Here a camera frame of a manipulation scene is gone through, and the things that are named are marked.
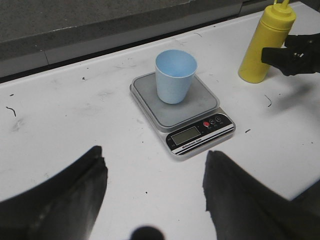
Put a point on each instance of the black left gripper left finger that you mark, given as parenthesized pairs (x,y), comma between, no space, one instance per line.
(64,207)

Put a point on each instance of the silver digital kitchen scale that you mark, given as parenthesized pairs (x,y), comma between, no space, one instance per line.
(187,128)

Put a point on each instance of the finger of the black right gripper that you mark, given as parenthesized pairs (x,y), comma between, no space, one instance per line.
(281,58)
(302,41)

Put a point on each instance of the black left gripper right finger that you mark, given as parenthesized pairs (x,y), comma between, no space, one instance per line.
(242,208)

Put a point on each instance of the light blue plastic cup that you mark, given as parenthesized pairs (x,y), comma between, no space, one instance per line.
(174,72)

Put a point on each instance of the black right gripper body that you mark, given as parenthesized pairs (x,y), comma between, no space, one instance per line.
(309,62)

